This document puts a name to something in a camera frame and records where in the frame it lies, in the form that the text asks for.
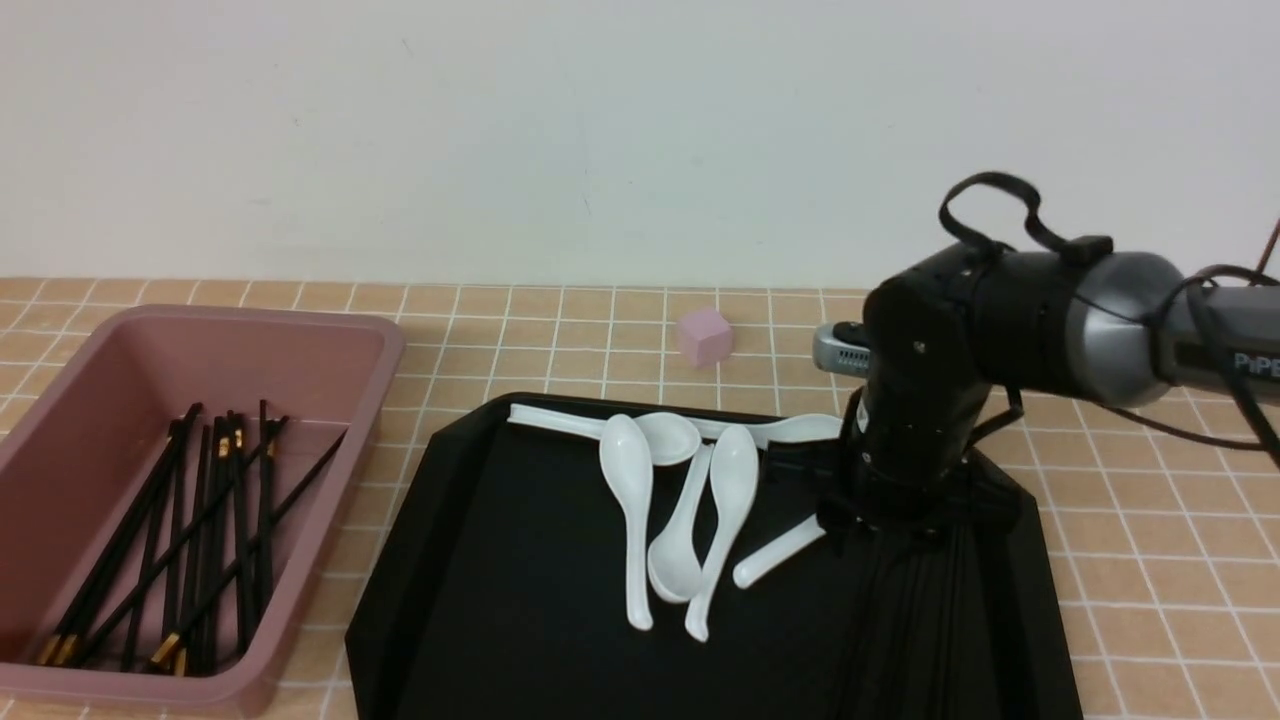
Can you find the pink plastic bin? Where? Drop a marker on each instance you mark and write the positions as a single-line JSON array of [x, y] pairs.
[[72, 464]]

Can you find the pink cube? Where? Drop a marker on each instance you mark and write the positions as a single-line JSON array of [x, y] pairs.
[[704, 337]]

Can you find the black chopstick in bin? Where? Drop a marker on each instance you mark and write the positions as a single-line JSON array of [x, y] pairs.
[[77, 620], [208, 545], [240, 509], [264, 568], [128, 628], [177, 515]]

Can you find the black chopstick gold band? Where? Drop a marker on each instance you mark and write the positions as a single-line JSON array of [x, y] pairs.
[[859, 674]]

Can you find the black plastic tray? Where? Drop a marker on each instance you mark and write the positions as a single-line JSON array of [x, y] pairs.
[[500, 594]]

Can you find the white spoon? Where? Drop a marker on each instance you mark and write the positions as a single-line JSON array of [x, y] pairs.
[[789, 431], [734, 474], [673, 566], [761, 562], [626, 462], [672, 438]]

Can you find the black chopstick on tray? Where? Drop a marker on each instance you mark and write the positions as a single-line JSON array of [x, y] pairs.
[[896, 604], [925, 630]]

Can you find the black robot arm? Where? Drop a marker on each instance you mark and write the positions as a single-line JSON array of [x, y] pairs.
[[946, 348]]

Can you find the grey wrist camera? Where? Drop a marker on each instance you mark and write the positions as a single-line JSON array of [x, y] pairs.
[[842, 348]]

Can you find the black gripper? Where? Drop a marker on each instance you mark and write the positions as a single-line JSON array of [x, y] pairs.
[[852, 496]]

